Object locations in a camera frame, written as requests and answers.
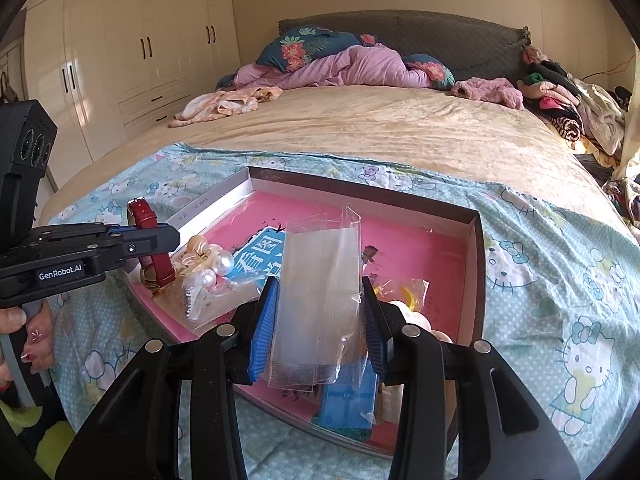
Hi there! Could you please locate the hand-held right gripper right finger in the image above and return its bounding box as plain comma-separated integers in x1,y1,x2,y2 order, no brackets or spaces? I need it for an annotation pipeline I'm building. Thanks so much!
362,275,582,480

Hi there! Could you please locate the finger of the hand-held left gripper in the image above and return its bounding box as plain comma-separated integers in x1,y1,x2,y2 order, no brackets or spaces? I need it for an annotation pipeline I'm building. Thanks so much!
102,222,168,237
92,226,181,265

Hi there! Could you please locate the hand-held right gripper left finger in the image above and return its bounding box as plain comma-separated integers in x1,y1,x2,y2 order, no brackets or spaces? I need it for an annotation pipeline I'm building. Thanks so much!
55,275,281,480

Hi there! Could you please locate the red strap wristwatch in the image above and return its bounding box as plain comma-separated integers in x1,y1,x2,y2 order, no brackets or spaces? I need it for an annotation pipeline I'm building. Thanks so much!
126,197,177,292

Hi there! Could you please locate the white cloud-shaped hair clip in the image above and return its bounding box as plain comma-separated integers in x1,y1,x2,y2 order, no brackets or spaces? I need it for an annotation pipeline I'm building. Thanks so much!
386,299,455,347

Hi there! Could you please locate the clear plastic bag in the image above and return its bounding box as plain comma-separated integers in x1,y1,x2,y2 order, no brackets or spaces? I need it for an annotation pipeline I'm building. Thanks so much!
266,204,364,392

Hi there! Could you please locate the pearl hair clip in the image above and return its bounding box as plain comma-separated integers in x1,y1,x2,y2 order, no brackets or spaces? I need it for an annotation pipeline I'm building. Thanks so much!
175,236,237,286

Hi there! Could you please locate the blue card packet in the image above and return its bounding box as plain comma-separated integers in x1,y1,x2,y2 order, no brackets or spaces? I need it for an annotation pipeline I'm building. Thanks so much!
311,357,379,432

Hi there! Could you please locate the grey cardboard box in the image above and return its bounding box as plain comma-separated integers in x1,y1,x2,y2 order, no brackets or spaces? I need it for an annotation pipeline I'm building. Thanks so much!
121,165,488,462

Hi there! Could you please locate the person's left hand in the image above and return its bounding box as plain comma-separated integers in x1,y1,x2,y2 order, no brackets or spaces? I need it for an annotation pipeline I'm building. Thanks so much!
0,302,55,398

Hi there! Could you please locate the pink book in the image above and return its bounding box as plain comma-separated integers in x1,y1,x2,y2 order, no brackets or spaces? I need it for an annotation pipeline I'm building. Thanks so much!
127,191,472,457

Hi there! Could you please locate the beige crumpled garment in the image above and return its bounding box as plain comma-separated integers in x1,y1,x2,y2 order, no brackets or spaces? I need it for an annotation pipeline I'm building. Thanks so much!
168,85,284,129

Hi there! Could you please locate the white wardrobe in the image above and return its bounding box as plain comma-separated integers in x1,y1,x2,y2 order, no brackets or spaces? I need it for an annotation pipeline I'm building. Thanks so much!
22,0,242,192

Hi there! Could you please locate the cartoon cat printed blanket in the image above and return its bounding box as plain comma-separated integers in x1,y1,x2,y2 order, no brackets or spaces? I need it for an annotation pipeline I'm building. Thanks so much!
46,141,640,480

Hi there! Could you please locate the beige bedspread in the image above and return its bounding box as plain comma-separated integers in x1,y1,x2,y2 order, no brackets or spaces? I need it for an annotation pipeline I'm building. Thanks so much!
37,84,622,222

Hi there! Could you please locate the green garment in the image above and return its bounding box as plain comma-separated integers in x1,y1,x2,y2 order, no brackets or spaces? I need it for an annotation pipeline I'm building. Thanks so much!
0,402,77,480

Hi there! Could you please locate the blue floral pillow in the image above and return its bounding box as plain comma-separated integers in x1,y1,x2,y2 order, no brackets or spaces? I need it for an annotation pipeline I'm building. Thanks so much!
256,26,379,72
404,54,457,92

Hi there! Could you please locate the pink quilt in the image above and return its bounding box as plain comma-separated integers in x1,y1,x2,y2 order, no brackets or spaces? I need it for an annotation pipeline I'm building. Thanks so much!
234,44,435,89

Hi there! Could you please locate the pink fuzzy garment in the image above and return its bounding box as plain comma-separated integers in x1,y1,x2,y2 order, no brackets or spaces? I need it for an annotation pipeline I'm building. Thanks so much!
449,76,527,112

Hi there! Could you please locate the grey padded headboard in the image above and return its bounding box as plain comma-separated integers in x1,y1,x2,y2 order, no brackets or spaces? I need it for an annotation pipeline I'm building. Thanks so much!
276,9,532,84

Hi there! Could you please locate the pile of clothes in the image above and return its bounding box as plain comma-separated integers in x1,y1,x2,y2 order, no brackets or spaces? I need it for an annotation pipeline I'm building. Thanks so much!
519,46,640,232

